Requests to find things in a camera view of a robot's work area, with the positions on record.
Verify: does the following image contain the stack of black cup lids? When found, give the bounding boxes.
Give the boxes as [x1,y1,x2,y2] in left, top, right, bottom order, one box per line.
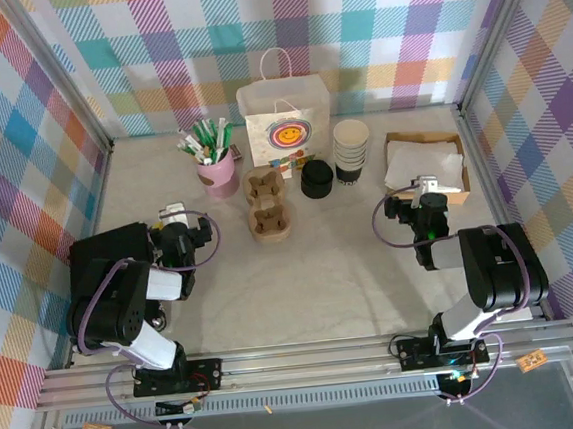
[297,158,337,202]

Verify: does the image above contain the cardboard two-cup carrier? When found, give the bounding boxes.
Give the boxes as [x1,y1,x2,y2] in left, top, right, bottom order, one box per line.
[241,166,300,244]

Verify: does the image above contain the white smiley print paper bag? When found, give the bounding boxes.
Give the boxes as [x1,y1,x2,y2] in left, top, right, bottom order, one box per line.
[231,43,337,180]

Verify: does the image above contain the stack of white napkins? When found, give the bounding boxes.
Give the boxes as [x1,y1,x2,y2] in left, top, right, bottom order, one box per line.
[381,133,468,198]

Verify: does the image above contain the pink sachet holder cup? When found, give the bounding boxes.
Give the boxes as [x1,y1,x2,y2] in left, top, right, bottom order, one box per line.
[195,151,242,202]

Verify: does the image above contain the stack of black paper cups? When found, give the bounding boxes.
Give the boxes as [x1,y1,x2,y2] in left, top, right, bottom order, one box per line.
[332,136,373,190]

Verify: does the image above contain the shallow cardboard box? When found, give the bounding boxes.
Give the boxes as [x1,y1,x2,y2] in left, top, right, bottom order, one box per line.
[382,126,472,212]

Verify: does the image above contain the green and white straws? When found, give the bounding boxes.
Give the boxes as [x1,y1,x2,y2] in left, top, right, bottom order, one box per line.
[175,134,207,161]

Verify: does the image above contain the green stick sachet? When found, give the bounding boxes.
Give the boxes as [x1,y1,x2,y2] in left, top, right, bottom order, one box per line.
[217,121,236,157]
[191,120,212,156]

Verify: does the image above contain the white stick sachet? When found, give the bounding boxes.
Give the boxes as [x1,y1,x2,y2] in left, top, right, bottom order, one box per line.
[210,119,226,157]

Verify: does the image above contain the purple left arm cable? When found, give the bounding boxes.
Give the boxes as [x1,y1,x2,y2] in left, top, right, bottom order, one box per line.
[65,207,238,429]

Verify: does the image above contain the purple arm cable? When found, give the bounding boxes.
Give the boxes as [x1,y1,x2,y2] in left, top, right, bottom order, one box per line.
[368,176,542,411]
[65,207,238,429]

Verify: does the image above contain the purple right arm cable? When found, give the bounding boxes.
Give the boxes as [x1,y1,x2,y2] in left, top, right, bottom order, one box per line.
[368,176,542,411]

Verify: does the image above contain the left wrist camera with white mount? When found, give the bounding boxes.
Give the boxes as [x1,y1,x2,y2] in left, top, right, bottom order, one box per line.
[158,201,192,227]

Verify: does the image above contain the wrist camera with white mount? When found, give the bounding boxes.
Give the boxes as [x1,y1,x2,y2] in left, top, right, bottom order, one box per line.
[158,201,192,227]
[410,173,455,199]

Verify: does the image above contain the right wrist camera with white mount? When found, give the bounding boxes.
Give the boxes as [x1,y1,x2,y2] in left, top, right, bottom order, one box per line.
[410,173,455,199]

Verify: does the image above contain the aluminium side rail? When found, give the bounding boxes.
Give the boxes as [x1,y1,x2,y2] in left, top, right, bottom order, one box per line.
[455,100,553,329]
[49,143,133,370]

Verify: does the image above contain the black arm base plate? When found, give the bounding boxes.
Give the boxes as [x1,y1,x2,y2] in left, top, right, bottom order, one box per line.
[131,356,227,399]
[395,329,491,372]

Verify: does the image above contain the small circuit board with wires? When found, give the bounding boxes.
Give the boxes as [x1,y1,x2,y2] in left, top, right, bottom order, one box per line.
[438,368,477,397]
[154,396,205,419]

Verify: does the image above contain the long aluminium base rail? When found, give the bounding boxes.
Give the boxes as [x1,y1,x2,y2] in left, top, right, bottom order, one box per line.
[32,319,573,413]

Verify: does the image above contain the aluminium corner post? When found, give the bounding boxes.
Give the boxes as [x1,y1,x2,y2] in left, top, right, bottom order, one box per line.
[9,0,115,159]
[446,0,557,116]

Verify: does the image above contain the grey slotted cable duct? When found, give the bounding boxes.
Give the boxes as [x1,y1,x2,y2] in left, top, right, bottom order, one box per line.
[62,376,447,429]

